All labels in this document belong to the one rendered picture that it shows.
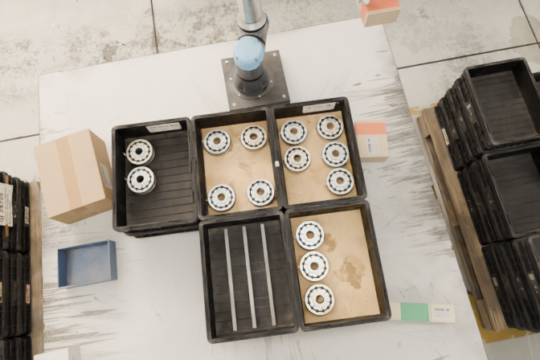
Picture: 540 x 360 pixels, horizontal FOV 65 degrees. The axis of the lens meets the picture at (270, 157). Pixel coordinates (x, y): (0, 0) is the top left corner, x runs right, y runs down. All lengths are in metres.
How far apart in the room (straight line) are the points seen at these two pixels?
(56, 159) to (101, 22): 1.54
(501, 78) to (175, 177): 1.64
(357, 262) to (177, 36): 1.96
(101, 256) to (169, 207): 0.36
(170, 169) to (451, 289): 1.16
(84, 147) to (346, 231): 1.05
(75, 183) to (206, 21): 1.61
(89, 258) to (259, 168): 0.76
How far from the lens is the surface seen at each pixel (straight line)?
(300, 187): 1.61
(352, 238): 1.59
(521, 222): 2.32
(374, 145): 1.75
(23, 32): 3.38
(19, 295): 2.49
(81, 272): 1.86
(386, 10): 1.63
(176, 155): 1.70
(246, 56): 1.66
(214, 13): 3.01
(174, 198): 1.65
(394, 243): 1.76
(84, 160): 1.78
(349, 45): 2.03
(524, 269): 2.17
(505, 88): 2.39
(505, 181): 2.34
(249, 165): 1.63
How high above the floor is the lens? 2.39
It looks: 72 degrees down
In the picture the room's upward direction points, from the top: 6 degrees counter-clockwise
